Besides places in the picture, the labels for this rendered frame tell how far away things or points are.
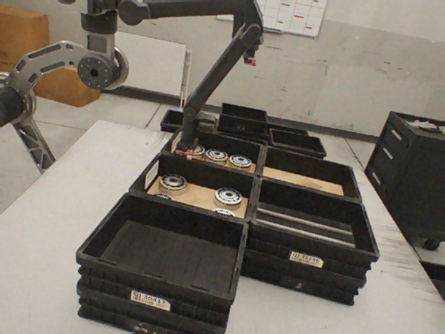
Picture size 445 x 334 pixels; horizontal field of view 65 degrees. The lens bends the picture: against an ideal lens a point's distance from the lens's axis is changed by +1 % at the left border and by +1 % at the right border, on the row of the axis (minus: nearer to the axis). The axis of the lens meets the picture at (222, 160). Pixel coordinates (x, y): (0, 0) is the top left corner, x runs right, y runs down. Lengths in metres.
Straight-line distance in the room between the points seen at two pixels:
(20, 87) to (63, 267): 0.92
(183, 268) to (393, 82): 4.04
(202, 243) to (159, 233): 0.14
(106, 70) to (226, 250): 0.86
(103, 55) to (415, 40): 3.79
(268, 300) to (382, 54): 3.77
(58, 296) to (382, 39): 4.13
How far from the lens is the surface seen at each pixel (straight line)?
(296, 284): 1.24
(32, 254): 1.29
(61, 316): 1.12
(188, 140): 1.39
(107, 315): 1.06
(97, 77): 1.54
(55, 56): 1.72
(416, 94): 4.90
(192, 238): 1.14
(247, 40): 1.15
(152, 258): 1.06
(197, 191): 1.35
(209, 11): 1.16
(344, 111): 4.68
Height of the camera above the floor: 1.58
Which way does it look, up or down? 28 degrees down
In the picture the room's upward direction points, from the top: 12 degrees clockwise
